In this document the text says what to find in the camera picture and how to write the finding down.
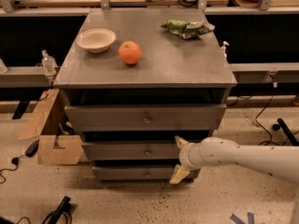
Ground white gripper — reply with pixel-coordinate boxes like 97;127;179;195
169;135;204;185

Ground grey drawer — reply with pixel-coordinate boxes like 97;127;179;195
64;105;226;132
92;164;201;182
82;142;179;161

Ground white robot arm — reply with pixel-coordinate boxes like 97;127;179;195
170;136;299;184

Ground grey top drawer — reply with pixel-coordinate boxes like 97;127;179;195
64;105;226;132

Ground grey bottom drawer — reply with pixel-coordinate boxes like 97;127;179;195
92;164;201;182

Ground grey drawer cabinet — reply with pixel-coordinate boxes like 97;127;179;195
52;7;238;183

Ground black stand leg right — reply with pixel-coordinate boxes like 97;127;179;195
272;119;299;147

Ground orange fruit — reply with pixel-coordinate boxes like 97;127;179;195
119;41;142;64

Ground small white pump bottle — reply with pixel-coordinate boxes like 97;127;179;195
221;41;229;59

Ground black device bottom left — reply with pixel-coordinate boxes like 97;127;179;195
42;196;74;224

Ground green chip bag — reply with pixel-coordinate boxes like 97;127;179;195
161;20;215;39

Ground cardboard box pieces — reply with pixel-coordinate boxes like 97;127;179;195
18;89;83;165

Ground white bowl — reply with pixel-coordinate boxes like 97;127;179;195
76;28;116;54

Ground black power adapter left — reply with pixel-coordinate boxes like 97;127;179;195
25;140;39;157

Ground clear plastic bottle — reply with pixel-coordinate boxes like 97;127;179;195
42;49;57;75

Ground black cable right floor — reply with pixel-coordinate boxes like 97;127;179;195
254;93;299;147

